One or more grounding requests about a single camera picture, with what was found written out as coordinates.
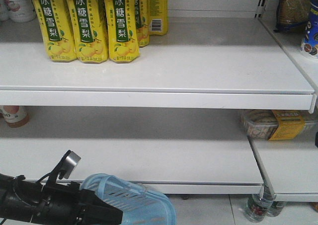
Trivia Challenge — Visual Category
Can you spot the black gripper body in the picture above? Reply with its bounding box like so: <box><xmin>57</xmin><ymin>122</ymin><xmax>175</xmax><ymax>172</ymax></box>
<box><xmin>32</xmin><ymin>182</ymin><xmax>99</xmax><ymax>225</ymax></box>

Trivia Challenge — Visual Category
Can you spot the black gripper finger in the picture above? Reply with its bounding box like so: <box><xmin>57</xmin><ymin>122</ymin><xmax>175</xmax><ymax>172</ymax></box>
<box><xmin>81</xmin><ymin>202</ymin><xmax>123</xmax><ymax>225</ymax></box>

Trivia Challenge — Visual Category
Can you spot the light blue plastic basket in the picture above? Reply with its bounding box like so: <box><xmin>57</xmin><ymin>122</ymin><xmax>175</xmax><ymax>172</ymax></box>
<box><xmin>80</xmin><ymin>173</ymin><xmax>177</xmax><ymax>225</ymax></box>

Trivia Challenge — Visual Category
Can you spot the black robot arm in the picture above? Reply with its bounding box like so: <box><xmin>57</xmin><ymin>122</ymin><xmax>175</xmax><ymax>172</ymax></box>
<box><xmin>0</xmin><ymin>174</ymin><xmax>123</xmax><ymax>225</ymax></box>

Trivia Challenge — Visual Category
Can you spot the orange juice bottle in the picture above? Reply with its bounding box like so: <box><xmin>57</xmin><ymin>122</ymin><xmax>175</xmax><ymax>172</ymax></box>
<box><xmin>0</xmin><ymin>105</ymin><xmax>29</xmax><ymax>128</ymax></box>

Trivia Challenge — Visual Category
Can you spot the white shelf unit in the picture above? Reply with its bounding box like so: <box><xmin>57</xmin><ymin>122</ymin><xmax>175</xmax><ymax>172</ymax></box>
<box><xmin>0</xmin><ymin>0</ymin><xmax>318</xmax><ymax>202</ymax></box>

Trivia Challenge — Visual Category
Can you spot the clear box yellow label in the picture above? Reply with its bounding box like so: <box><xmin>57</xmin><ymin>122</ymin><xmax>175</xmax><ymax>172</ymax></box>
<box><xmin>239</xmin><ymin>109</ymin><xmax>318</xmax><ymax>141</ymax></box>

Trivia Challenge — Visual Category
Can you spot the yellow pear drink bottle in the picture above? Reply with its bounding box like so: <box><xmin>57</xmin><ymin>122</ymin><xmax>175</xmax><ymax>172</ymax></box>
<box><xmin>134</xmin><ymin>0</ymin><xmax>150</xmax><ymax>47</ymax></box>
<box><xmin>32</xmin><ymin>0</ymin><xmax>77</xmax><ymax>62</ymax></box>
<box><xmin>148</xmin><ymin>0</ymin><xmax>168</xmax><ymax>36</ymax></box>
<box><xmin>104</xmin><ymin>0</ymin><xmax>140</xmax><ymax>63</ymax></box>
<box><xmin>67</xmin><ymin>0</ymin><xmax>108</xmax><ymax>64</ymax></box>

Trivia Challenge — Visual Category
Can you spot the blue cookie tub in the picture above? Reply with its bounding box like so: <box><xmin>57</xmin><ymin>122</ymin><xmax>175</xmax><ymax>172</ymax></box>
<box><xmin>301</xmin><ymin>0</ymin><xmax>318</xmax><ymax>60</ymax></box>

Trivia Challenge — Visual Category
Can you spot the purple biscuit package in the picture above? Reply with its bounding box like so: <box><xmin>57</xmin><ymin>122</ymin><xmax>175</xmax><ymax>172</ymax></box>
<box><xmin>276</xmin><ymin>0</ymin><xmax>311</xmax><ymax>33</ymax></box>

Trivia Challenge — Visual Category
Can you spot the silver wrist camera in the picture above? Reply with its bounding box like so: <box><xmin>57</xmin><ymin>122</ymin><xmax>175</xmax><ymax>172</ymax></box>
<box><xmin>58</xmin><ymin>150</ymin><xmax>81</xmax><ymax>179</ymax></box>

